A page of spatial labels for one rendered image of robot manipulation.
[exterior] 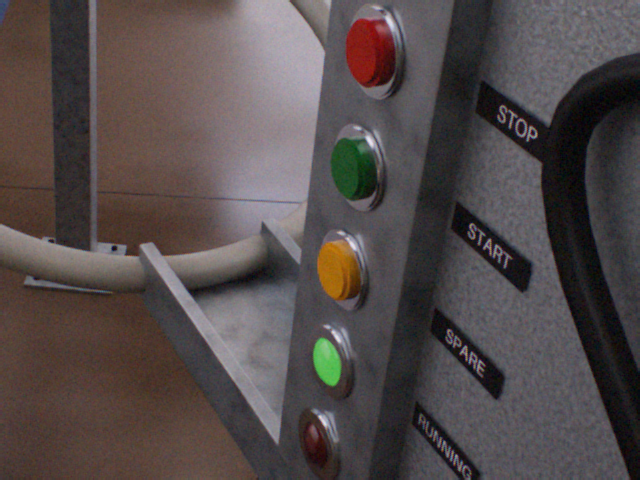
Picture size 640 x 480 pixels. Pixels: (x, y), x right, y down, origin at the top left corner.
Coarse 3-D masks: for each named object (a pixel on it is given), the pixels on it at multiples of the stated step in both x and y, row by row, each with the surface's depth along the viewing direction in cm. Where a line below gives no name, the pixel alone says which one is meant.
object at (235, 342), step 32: (160, 256) 93; (288, 256) 96; (160, 288) 91; (224, 288) 98; (256, 288) 98; (288, 288) 97; (160, 320) 93; (192, 320) 87; (224, 320) 94; (256, 320) 95; (288, 320) 95; (192, 352) 88; (224, 352) 84; (256, 352) 91; (288, 352) 92; (224, 384) 84; (256, 384) 88; (224, 416) 85; (256, 416) 80; (256, 448) 81
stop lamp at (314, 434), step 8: (312, 424) 56; (304, 432) 56; (312, 432) 56; (320, 432) 55; (304, 440) 56; (312, 440) 55; (320, 440) 55; (304, 448) 56; (312, 448) 56; (320, 448) 55; (312, 456) 56; (320, 456) 55; (320, 464) 56
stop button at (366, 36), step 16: (352, 32) 45; (368, 32) 44; (384, 32) 44; (352, 48) 45; (368, 48) 44; (384, 48) 44; (352, 64) 45; (368, 64) 44; (384, 64) 44; (368, 80) 44
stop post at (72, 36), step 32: (64, 0) 238; (64, 32) 242; (64, 64) 246; (96, 64) 253; (64, 96) 250; (96, 96) 258; (64, 128) 254; (96, 128) 262; (64, 160) 258; (96, 160) 266; (64, 192) 263; (64, 224) 268; (64, 288) 270
